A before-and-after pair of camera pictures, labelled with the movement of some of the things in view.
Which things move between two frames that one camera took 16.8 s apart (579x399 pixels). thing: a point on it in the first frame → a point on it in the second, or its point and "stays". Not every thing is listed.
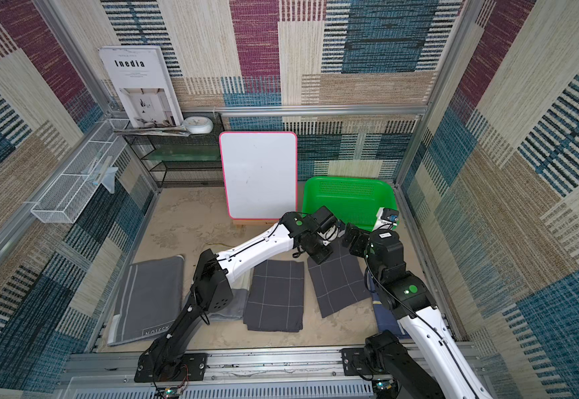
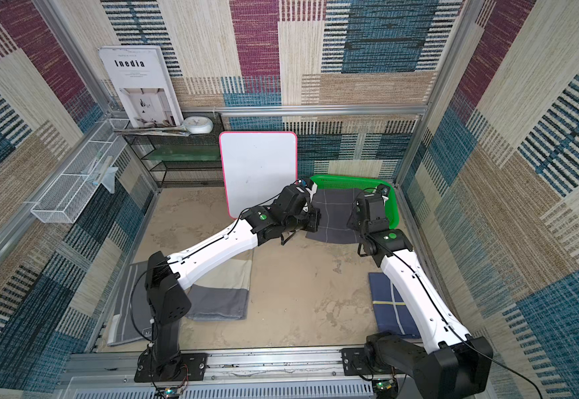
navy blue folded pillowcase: [386, 319] stays
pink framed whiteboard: [260, 172] stays
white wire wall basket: [63, 202] stays
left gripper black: [328, 252] → [314, 215]
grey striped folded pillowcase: [150, 300] stays
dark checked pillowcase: [274, 298] → [336, 206]
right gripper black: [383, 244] → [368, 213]
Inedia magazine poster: [143, 81] stays
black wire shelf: [192, 161] stays
